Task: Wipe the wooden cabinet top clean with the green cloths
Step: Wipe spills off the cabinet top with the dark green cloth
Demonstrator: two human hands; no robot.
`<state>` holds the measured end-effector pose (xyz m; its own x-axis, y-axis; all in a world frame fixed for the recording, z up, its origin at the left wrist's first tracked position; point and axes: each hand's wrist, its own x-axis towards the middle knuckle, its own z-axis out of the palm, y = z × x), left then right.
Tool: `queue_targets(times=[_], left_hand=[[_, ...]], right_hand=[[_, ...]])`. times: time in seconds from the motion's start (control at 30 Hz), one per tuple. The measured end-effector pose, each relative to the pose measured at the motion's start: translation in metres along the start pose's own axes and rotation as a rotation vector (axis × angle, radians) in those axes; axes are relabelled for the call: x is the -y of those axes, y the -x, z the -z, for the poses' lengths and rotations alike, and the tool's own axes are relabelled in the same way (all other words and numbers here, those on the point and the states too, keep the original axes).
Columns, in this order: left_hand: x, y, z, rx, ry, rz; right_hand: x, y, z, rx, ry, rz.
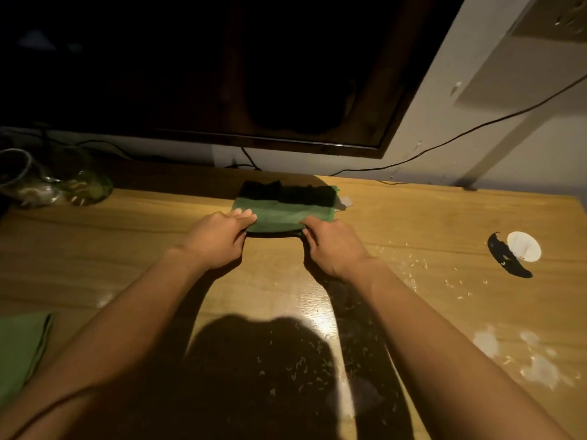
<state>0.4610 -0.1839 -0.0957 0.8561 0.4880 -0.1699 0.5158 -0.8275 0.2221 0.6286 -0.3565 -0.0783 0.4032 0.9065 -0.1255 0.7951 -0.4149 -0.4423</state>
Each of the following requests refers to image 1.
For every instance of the green drinking glass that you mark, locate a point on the green drinking glass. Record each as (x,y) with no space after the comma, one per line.
(87,187)

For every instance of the wooden table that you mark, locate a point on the wooden table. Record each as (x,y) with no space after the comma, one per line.
(435,215)

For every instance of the person's right hand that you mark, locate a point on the person's right hand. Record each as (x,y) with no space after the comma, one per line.
(337,247)

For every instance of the person's left forearm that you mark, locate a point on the person's left forearm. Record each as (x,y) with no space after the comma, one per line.
(114,339)

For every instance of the dark green cloth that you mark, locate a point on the dark green cloth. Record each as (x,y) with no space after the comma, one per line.
(284,214)

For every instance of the light green cloth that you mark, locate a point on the light green cloth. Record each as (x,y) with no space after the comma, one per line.
(20,352)

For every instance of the black curved patch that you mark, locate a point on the black curved patch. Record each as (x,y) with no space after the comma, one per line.
(502,257)

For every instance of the person's right forearm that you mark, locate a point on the person's right forearm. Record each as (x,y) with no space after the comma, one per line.
(435,352)

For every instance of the clear drinking glass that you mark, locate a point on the clear drinking glass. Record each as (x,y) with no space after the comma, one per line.
(18,178)

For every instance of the black television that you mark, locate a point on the black television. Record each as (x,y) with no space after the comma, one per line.
(183,64)

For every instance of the white round disc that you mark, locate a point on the white round disc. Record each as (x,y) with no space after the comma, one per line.
(524,246)

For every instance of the person's left hand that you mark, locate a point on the person's left hand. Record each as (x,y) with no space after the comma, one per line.
(215,240)

